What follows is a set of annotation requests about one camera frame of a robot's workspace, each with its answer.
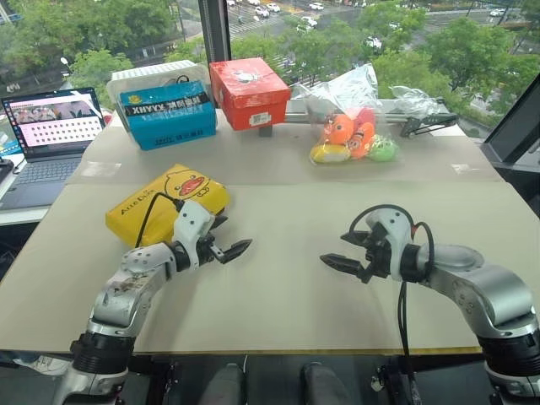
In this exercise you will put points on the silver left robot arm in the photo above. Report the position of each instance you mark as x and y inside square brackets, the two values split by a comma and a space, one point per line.
[126, 291]

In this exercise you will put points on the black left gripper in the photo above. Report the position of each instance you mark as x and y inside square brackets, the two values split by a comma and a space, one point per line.
[207, 249]

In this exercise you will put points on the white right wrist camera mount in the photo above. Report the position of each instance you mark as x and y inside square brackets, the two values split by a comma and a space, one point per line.
[396, 240]

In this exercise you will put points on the crumpled clear plastic wrap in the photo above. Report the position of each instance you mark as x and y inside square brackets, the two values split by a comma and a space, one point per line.
[415, 101]

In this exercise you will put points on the yellow rubber toy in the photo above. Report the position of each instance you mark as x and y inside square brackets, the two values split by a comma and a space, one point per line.
[329, 154]

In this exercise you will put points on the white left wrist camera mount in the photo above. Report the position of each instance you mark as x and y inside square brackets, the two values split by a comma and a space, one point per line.
[192, 223]

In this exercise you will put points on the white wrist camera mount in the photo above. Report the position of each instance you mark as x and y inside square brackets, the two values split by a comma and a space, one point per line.
[396, 240]
[192, 223]

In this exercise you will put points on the orange fish toy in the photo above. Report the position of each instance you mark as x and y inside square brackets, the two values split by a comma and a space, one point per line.
[337, 128]

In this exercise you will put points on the small grey block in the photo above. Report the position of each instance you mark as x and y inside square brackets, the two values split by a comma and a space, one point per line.
[266, 131]

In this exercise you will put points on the black metal bracket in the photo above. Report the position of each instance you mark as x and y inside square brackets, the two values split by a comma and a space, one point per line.
[422, 123]

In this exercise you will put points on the orange clownfish toy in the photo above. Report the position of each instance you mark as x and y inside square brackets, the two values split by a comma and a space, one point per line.
[360, 141]

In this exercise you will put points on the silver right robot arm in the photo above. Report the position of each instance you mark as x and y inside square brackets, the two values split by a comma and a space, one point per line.
[485, 287]

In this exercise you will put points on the clear tape patch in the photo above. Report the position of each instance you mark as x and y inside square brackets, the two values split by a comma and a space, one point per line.
[465, 169]

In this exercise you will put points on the yellow duck-print package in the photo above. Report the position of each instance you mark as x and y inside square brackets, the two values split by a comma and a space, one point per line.
[126, 217]

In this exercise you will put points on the white ribbed box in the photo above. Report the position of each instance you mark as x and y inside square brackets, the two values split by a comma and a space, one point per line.
[147, 71]

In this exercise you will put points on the red rubber toy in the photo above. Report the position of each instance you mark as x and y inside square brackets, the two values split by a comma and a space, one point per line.
[363, 116]

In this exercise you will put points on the clear plastic storage bin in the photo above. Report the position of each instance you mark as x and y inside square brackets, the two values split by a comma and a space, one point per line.
[114, 90]

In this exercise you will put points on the blue cardboard box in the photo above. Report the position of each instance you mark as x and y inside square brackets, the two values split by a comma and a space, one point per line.
[173, 124]

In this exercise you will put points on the red cardboard box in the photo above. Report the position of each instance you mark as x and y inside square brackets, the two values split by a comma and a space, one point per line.
[249, 95]

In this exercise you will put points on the black monitor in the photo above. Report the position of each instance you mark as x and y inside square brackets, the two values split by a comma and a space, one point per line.
[514, 135]

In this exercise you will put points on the dark window frame post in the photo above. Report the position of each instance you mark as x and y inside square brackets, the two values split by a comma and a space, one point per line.
[214, 29]

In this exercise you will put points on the open grey laptop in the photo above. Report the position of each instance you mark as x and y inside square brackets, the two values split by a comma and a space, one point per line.
[50, 143]

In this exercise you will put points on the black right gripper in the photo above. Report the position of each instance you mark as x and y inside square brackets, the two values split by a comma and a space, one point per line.
[378, 257]

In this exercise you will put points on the clear plastic toy bag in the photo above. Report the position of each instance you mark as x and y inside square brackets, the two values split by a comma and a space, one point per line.
[350, 90]

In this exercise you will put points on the green rubber toy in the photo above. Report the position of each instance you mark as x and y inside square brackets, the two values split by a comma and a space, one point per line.
[384, 149]

